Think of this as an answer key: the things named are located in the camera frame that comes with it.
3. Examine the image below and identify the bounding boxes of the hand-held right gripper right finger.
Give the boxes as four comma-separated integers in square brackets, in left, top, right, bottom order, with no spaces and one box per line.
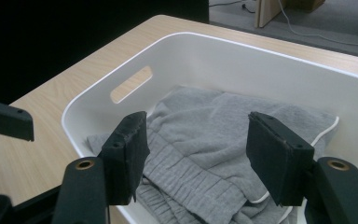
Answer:
[245,111,316,207]

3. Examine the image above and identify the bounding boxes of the long white cable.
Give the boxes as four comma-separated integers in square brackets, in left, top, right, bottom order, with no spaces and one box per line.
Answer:
[277,0,358,53]

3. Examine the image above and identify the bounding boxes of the light wooden desk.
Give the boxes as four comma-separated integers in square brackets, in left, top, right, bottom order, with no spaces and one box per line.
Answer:
[254,0,326,29]

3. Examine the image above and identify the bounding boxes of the grey pants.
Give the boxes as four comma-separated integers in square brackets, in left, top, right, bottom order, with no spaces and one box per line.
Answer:
[86,85,340,224]

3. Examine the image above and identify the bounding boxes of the white plastic bin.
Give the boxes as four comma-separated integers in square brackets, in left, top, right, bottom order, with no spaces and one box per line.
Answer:
[61,31,358,224]

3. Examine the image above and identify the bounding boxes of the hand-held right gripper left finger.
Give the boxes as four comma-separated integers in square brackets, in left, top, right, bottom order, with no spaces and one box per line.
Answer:
[97,110,151,206]

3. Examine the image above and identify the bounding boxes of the black cable with plug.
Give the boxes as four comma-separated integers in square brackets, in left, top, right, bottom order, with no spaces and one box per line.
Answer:
[208,0,256,15]

